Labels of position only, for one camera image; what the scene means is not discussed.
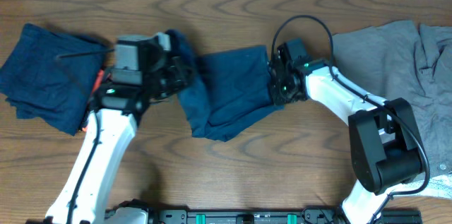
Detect dark blue denim shorts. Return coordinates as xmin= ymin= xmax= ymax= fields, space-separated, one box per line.
xmin=166 ymin=30 xmax=284 ymax=142

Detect folded red black garment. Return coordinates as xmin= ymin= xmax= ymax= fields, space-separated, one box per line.
xmin=79 ymin=69 xmax=105 ymax=132

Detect grey button shorts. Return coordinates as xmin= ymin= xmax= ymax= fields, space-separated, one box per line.
xmin=333 ymin=20 xmax=451 ymax=199

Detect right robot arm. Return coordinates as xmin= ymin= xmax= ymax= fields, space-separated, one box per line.
xmin=269 ymin=39 xmax=429 ymax=223

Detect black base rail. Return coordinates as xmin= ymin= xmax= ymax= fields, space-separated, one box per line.
xmin=105 ymin=208 xmax=423 ymax=224

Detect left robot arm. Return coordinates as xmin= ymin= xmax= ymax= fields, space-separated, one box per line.
xmin=42 ymin=31 xmax=195 ymax=224

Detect folded navy blue garment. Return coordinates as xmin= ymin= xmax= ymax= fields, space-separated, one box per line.
xmin=1 ymin=23 xmax=107 ymax=136

